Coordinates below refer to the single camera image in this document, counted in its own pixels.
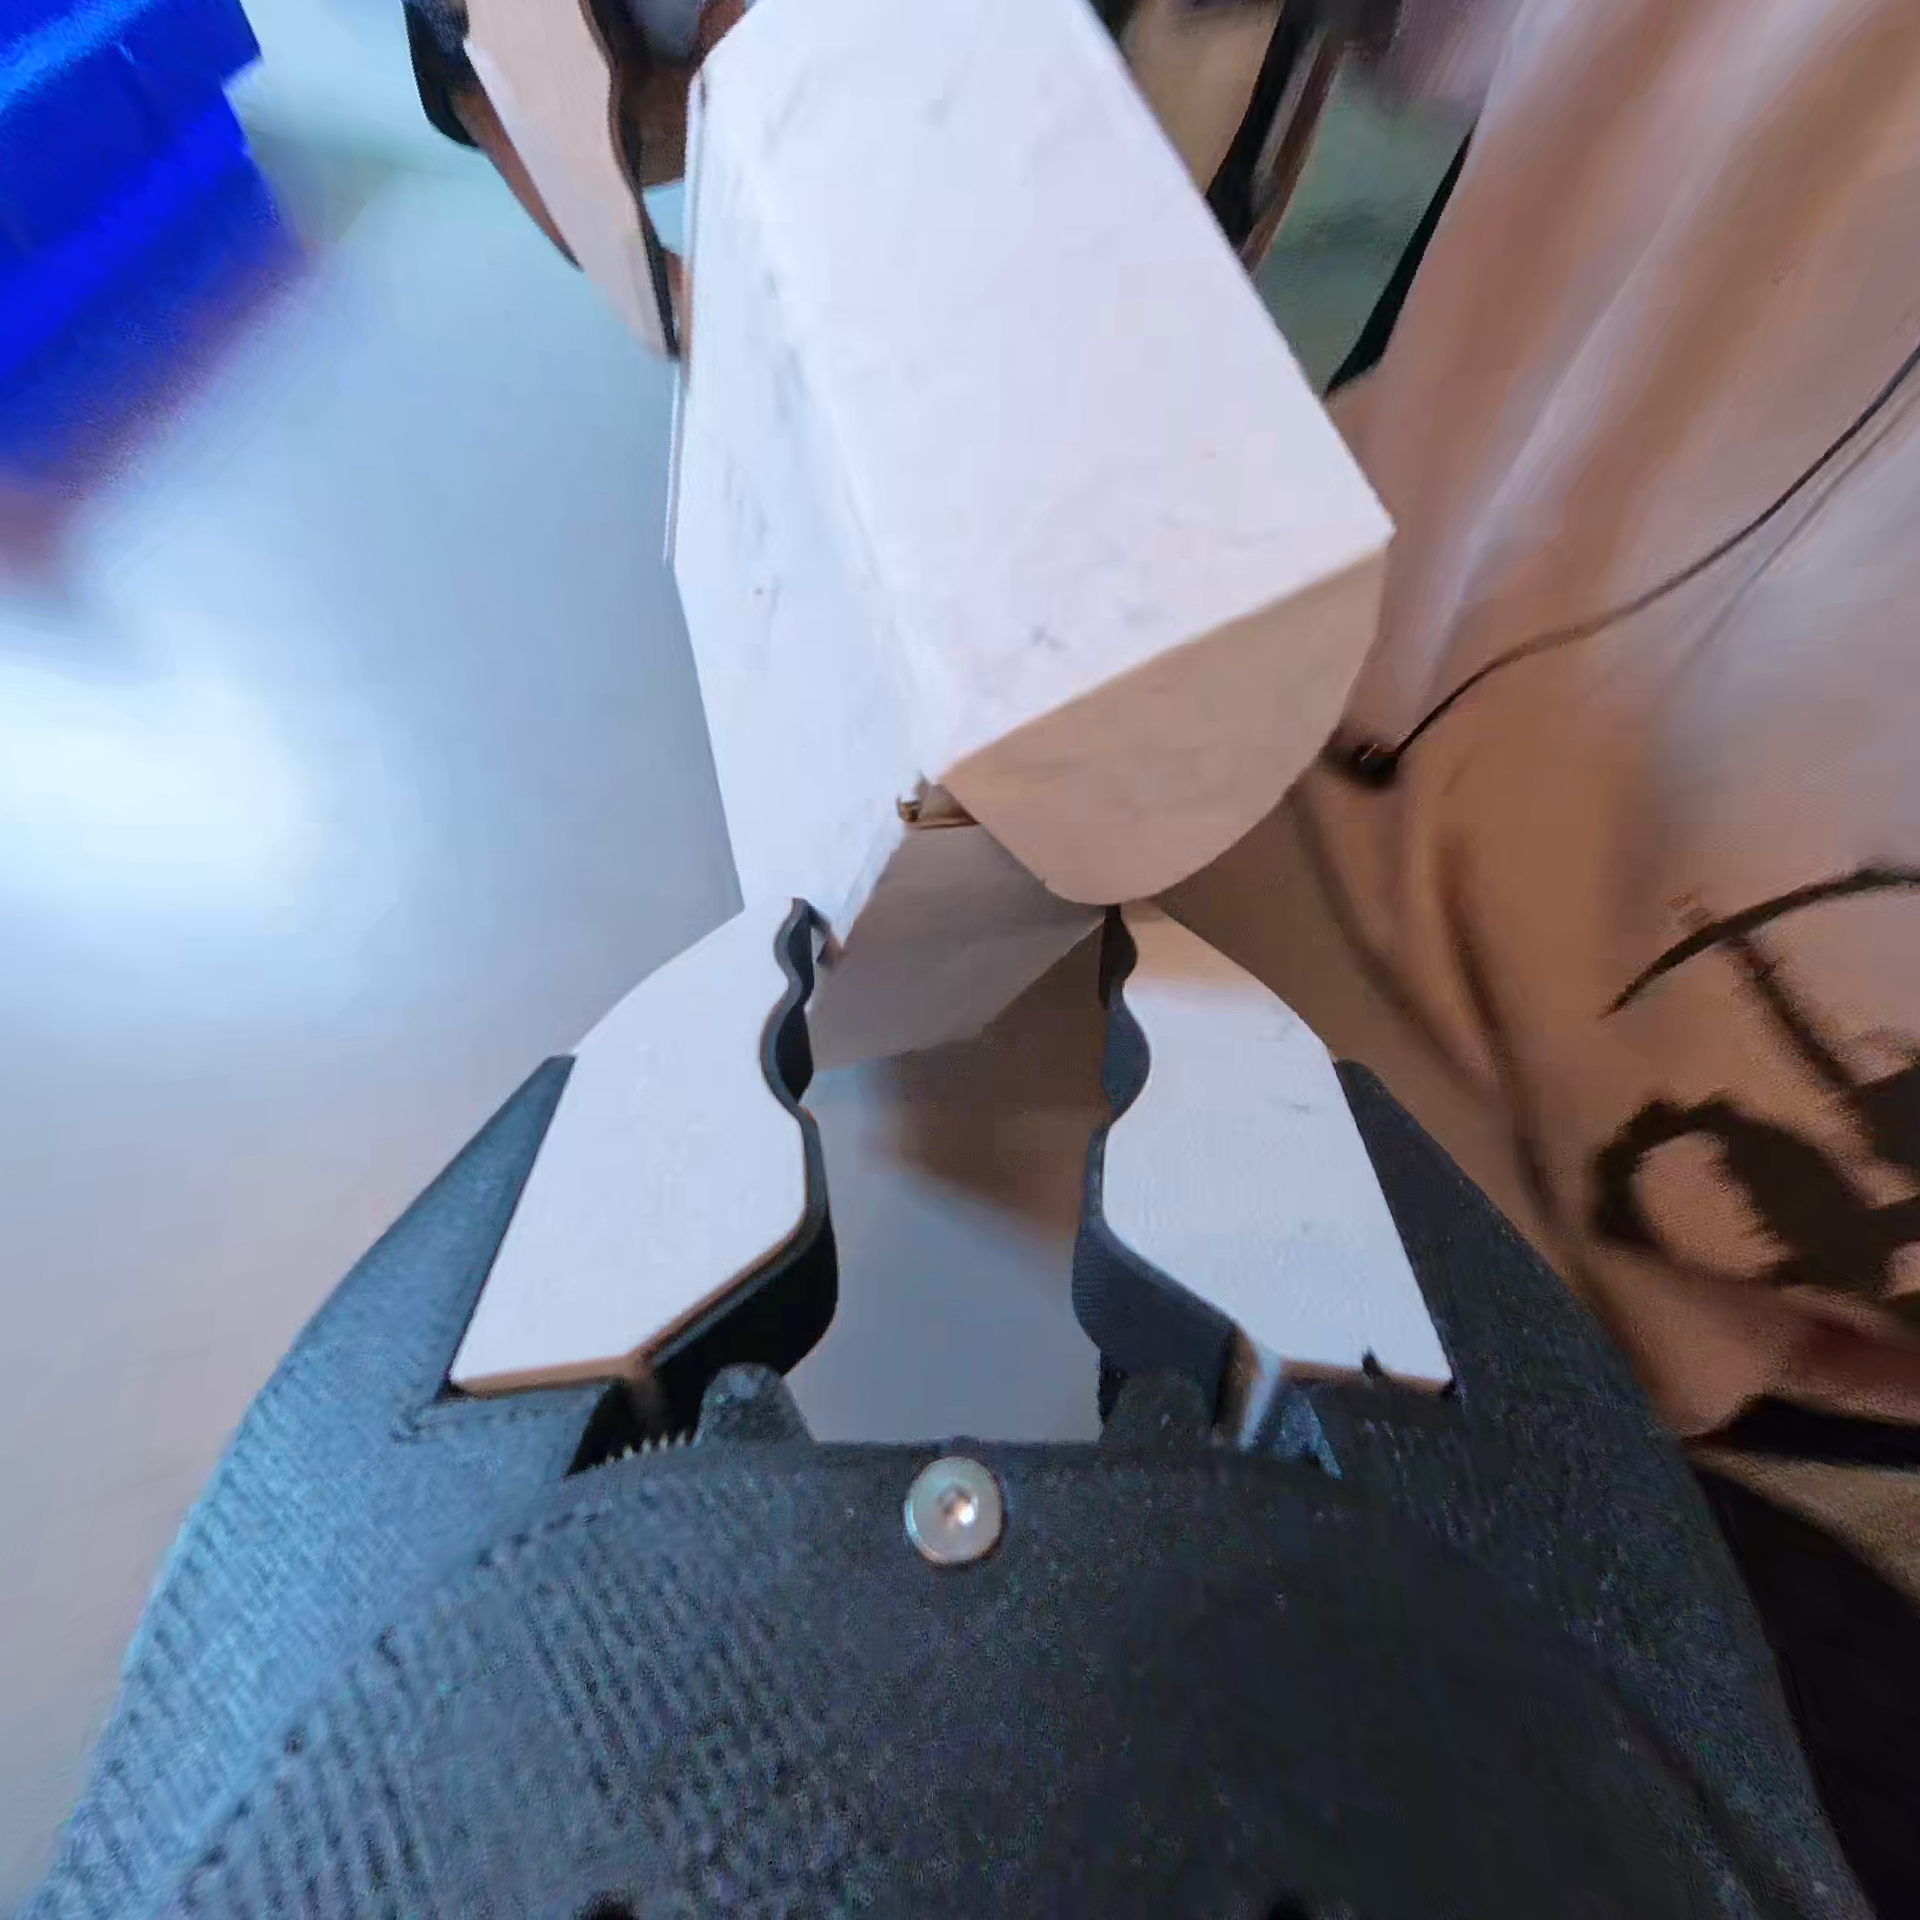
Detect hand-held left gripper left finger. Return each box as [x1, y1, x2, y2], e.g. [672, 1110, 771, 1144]
[449, 895, 837, 1402]

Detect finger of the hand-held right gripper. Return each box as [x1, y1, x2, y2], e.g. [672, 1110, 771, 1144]
[1117, 0, 1352, 274]
[461, 0, 688, 358]

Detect blue plastic bin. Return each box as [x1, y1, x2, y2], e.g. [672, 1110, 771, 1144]
[0, 0, 309, 496]

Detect person in beige shirt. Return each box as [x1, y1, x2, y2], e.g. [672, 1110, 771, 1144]
[1155, 0, 1920, 1592]

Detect thin black cable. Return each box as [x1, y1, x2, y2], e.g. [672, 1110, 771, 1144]
[1341, 343, 1920, 789]

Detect white cardboard box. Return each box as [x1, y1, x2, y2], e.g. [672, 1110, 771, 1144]
[663, 0, 1401, 1070]

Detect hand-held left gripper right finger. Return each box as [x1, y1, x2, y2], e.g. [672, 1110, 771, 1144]
[1076, 903, 1460, 1449]

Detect dark trousers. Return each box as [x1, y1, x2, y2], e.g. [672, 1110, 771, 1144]
[1703, 1463, 1920, 1920]

